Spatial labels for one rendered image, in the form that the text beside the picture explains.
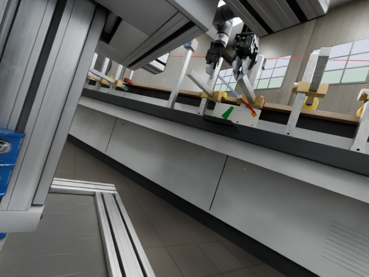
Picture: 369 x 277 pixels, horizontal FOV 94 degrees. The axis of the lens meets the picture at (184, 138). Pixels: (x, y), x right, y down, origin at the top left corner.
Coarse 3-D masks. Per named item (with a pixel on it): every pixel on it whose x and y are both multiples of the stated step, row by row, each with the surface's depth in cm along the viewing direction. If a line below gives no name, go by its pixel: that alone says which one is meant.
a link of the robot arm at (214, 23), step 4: (220, 8) 88; (216, 12) 90; (220, 12) 88; (216, 16) 91; (220, 16) 90; (216, 20) 93; (220, 20) 92; (224, 20) 91; (212, 24) 97; (216, 24) 96; (220, 24) 96; (224, 24) 96; (216, 28) 98; (220, 28) 98
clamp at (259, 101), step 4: (244, 96) 96; (256, 96) 93; (240, 100) 97; (244, 100) 96; (256, 100) 92; (260, 100) 91; (264, 100) 94; (248, 104) 95; (252, 104) 93; (256, 104) 92; (260, 104) 91; (260, 108) 95
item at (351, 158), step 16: (96, 96) 168; (112, 96) 155; (144, 112) 131; (160, 112) 123; (176, 112) 116; (208, 128) 102; (224, 128) 97; (240, 128) 93; (256, 128) 89; (256, 144) 88; (272, 144) 84; (288, 144) 80; (304, 144) 77; (320, 144) 74; (320, 160) 73; (336, 160) 71; (352, 160) 68; (368, 160) 66; (368, 176) 68
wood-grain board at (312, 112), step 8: (152, 88) 161; (160, 88) 152; (168, 88) 148; (192, 96) 140; (240, 104) 119; (264, 104) 106; (272, 104) 104; (280, 104) 102; (288, 112) 102; (304, 112) 95; (312, 112) 93; (320, 112) 91; (328, 112) 90; (336, 120) 91; (344, 120) 87; (352, 120) 84
